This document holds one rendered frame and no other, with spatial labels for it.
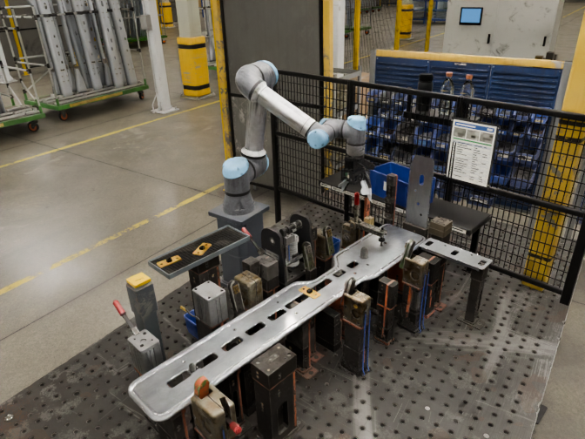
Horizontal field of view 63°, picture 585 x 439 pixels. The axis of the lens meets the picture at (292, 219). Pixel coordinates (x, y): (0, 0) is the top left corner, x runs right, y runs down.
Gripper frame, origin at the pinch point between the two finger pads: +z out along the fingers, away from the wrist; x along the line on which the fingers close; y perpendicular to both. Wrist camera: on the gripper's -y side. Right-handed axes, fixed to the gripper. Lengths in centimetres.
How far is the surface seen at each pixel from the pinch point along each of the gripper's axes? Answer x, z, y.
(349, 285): 29, 11, 42
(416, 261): 35.6, 15.1, 7.7
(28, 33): -1241, 24, -298
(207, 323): 0, 19, 83
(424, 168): 16.4, -9.1, -26.6
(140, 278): -19, 4, 95
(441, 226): 29.4, 14.3, -23.6
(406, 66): -98, -19, -194
